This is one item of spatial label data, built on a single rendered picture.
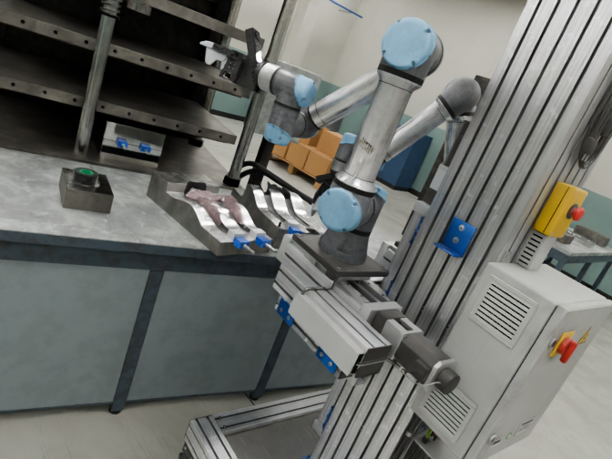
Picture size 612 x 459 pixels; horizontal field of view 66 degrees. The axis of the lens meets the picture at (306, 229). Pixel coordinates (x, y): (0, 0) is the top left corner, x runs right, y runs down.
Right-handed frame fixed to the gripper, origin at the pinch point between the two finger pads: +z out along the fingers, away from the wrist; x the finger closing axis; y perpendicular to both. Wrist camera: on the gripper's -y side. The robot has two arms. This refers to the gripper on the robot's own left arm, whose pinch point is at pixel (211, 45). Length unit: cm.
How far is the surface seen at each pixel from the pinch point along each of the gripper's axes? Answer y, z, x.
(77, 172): 55, 36, 3
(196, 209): 53, 3, 28
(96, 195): 59, 26, 4
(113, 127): 45, 75, 51
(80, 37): 14, 87, 30
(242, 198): 51, 11, 72
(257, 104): 9, 36, 95
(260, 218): 52, -7, 60
